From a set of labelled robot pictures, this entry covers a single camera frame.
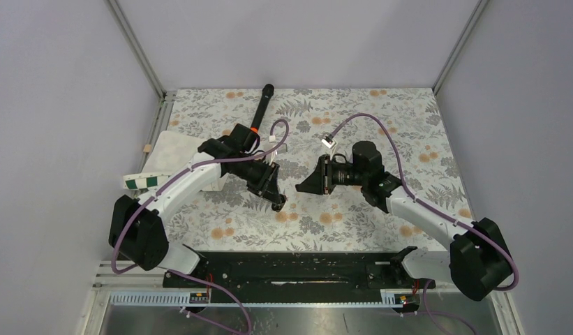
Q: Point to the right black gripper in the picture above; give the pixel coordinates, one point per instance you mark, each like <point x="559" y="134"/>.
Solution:
<point x="315" y="183"/>

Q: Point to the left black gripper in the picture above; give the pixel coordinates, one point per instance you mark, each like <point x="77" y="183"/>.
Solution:
<point x="268" y="179"/>

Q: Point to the black earbud charging case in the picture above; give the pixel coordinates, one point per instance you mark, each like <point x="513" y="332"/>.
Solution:
<point x="278" y="206"/>

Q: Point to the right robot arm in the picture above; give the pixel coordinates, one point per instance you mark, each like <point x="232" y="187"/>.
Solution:
<point x="475" y="255"/>

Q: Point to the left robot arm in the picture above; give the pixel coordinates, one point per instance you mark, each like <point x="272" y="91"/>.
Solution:
<point x="138" y="224"/>

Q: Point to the black microphone orange tip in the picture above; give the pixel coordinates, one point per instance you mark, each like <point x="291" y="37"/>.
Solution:
<point x="267" y="93"/>

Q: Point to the green white checkered mat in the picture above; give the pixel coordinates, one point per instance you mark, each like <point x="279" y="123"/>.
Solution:
<point x="172" y="153"/>

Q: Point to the floral tablecloth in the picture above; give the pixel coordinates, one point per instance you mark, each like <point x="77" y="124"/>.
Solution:
<point x="406" y="127"/>

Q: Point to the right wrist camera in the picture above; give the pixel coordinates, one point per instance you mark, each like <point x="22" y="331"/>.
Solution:
<point x="329" y="142"/>

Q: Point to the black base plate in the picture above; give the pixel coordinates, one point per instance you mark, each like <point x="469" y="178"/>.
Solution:
<point x="294" y="278"/>

